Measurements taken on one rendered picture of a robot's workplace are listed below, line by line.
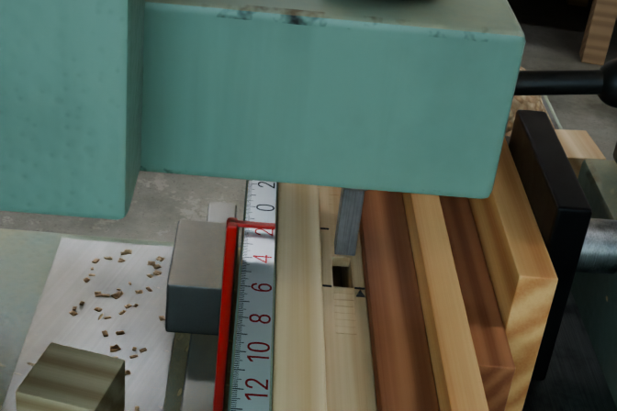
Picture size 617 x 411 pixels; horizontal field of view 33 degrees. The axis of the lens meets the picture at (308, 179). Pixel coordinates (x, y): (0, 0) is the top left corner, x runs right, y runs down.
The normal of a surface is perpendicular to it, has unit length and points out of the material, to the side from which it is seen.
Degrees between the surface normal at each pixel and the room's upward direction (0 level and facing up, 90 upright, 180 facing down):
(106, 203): 90
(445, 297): 0
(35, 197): 90
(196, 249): 0
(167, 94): 90
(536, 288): 90
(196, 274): 0
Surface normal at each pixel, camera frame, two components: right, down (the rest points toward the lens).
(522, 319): 0.01, 0.50
